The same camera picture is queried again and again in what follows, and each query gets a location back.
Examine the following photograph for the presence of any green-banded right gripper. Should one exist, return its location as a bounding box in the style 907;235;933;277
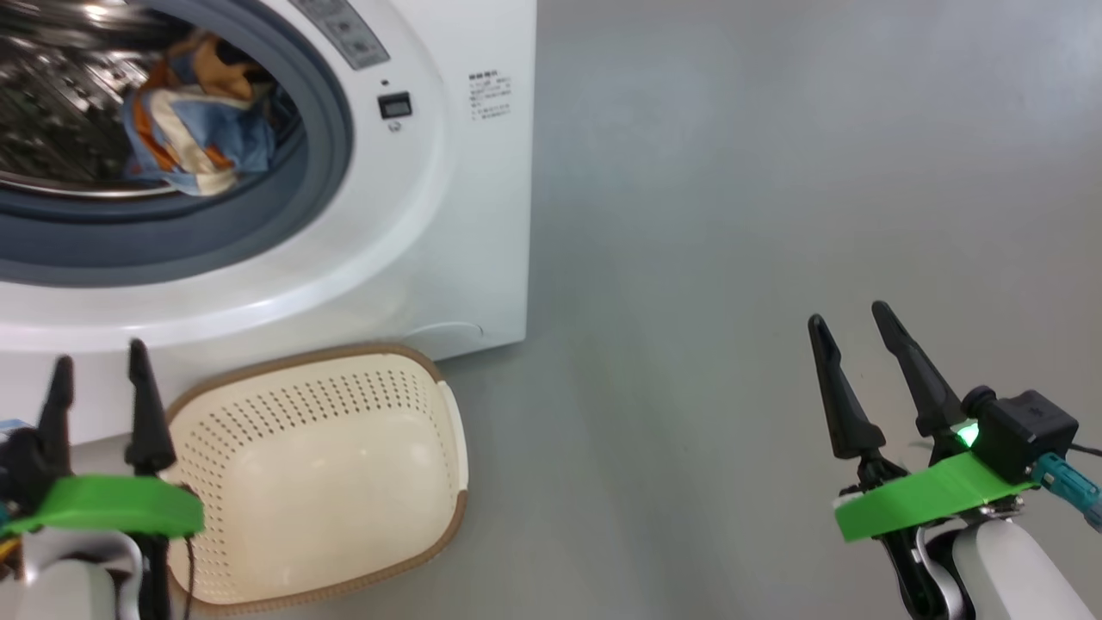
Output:
808;301;1038;620

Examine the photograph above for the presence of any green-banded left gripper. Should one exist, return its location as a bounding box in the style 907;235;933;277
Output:
0;338;206;539

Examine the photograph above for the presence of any stainless steel washer drum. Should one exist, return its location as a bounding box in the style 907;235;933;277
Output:
0;0;298;201

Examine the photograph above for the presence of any grey rubber door gasket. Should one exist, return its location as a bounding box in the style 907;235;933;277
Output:
0;0;356;288

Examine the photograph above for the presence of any white front-load washing machine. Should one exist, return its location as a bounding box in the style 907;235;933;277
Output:
0;0;538;449

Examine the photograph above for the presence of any cream perforated laundry basket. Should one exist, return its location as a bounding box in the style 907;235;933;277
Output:
164;343;470;617

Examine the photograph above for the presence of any round drain filter cover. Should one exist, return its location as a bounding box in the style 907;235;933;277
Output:
400;321;485;345

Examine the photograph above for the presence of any grey warning label sticker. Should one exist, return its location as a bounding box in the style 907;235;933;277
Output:
288;0;391;71

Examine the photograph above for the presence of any teal cable connector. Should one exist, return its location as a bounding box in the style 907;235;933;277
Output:
1031;454;1102;530

